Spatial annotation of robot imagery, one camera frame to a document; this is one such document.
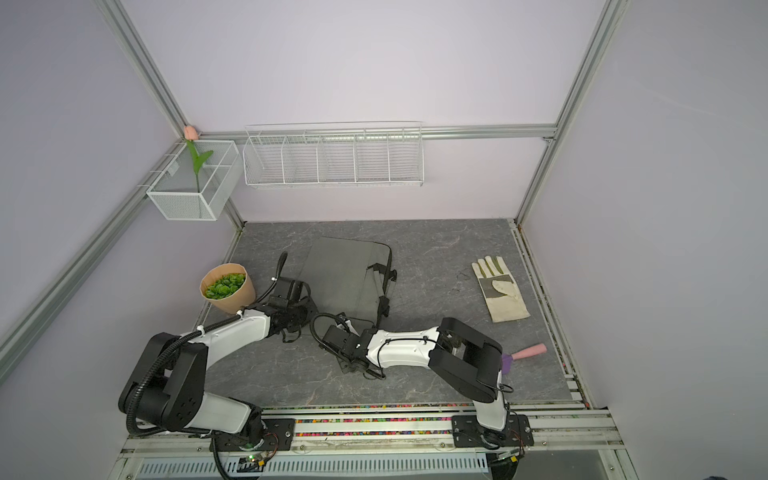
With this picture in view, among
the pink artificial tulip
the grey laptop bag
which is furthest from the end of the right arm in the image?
the pink artificial tulip

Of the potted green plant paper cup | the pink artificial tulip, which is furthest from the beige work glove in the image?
the pink artificial tulip

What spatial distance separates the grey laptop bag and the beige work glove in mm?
321

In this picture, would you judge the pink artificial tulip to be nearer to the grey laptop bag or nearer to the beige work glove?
the grey laptop bag

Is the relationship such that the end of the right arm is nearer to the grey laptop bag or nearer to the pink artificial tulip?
the grey laptop bag

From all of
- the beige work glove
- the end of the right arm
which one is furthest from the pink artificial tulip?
the beige work glove

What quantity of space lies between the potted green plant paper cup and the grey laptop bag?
7.6 inches

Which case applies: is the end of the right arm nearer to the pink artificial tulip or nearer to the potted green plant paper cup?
the potted green plant paper cup

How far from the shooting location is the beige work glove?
97cm

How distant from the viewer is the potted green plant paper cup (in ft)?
2.90

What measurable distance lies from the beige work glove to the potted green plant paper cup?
77 centimetres

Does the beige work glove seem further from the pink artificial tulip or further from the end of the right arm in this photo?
the pink artificial tulip

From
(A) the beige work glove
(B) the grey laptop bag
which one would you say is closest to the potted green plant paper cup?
(B) the grey laptop bag

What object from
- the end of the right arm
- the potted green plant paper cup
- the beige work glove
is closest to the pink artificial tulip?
the potted green plant paper cup

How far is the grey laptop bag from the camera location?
3.13ft
